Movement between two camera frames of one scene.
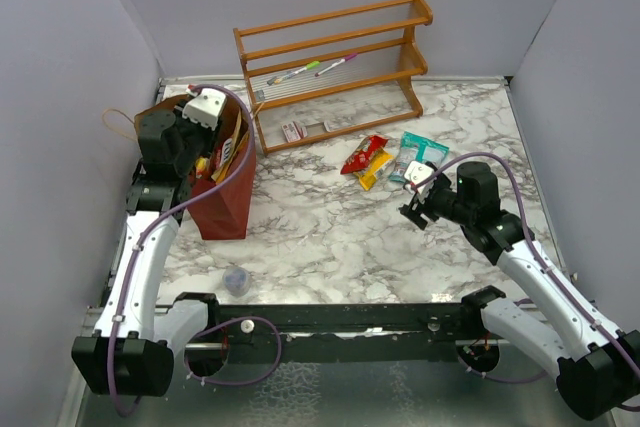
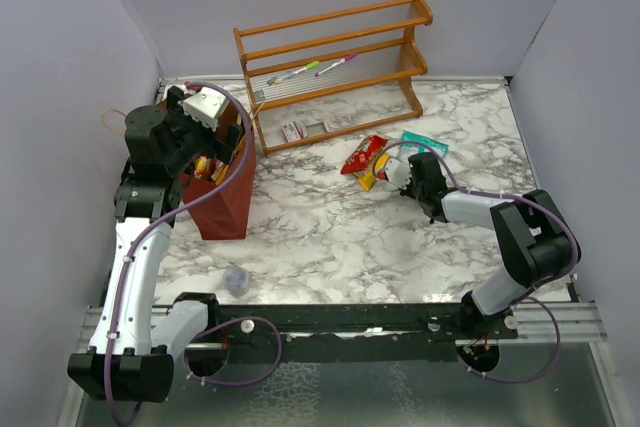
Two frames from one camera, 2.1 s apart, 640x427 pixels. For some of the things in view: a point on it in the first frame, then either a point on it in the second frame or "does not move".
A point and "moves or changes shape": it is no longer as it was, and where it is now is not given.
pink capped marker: [349, 57] does not move
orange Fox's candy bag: [226, 150] moves or changes shape
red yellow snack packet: [362, 154] does not move
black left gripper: [209, 134] does not move
